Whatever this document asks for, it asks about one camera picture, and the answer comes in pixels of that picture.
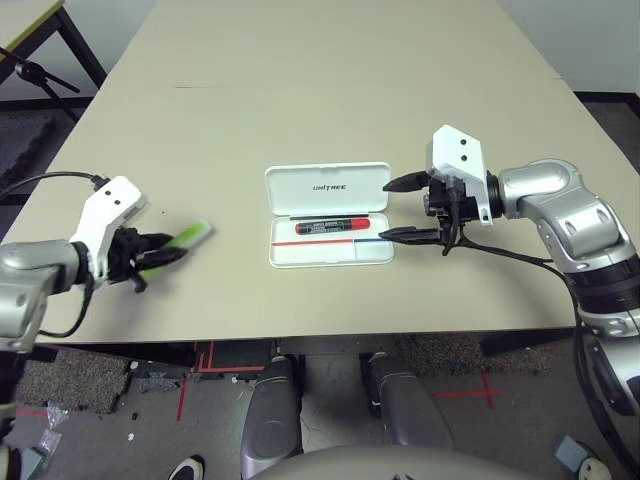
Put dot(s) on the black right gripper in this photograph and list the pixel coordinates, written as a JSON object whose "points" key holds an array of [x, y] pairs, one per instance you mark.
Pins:
{"points": [[445, 205]]}

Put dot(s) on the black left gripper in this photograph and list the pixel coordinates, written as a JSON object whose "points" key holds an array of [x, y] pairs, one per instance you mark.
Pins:
{"points": [[120, 250]]}

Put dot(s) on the green glue stick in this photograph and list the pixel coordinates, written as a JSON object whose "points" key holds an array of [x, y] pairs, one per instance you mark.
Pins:
{"points": [[192, 232]]}

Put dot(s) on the black marker red cap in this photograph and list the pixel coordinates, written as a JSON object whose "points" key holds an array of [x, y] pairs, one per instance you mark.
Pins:
{"points": [[330, 226]]}

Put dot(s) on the white plastic pencil case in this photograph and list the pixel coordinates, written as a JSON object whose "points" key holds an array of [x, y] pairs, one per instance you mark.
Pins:
{"points": [[330, 190]]}

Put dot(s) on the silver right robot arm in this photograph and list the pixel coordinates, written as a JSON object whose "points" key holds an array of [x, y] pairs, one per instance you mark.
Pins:
{"points": [[565, 210]]}

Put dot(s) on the grey carpet piece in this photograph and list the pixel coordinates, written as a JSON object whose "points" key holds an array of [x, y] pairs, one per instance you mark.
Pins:
{"points": [[75, 380]]}

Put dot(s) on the grey robot right leg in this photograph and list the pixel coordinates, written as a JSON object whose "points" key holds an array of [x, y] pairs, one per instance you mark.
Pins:
{"points": [[405, 405]]}

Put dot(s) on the grey robot leg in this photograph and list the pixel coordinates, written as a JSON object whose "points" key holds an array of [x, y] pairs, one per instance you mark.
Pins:
{"points": [[272, 410], [405, 405]]}

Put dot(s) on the grey robot left leg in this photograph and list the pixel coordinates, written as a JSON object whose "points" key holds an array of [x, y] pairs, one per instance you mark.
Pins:
{"points": [[272, 410]]}

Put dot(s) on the black tripod stand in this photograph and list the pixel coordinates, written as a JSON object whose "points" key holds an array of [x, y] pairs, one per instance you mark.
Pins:
{"points": [[25, 70]]}

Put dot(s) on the grey robot torso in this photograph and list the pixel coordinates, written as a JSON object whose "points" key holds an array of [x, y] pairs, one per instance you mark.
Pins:
{"points": [[390, 465]]}

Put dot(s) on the blue grey box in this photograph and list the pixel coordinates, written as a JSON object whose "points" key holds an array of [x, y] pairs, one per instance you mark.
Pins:
{"points": [[569, 450]]}

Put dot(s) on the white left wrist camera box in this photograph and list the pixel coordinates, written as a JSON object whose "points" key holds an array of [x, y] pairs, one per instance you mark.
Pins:
{"points": [[107, 210]]}

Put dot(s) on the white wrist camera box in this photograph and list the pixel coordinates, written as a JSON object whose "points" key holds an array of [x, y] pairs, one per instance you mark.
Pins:
{"points": [[107, 210], [457, 152]]}

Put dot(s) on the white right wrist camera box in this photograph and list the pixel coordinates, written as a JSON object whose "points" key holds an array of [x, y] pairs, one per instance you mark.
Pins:
{"points": [[457, 152]]}

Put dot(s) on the beige side table black frame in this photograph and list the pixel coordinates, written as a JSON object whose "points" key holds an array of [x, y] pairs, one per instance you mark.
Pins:
{"points": [[20, 20]]}

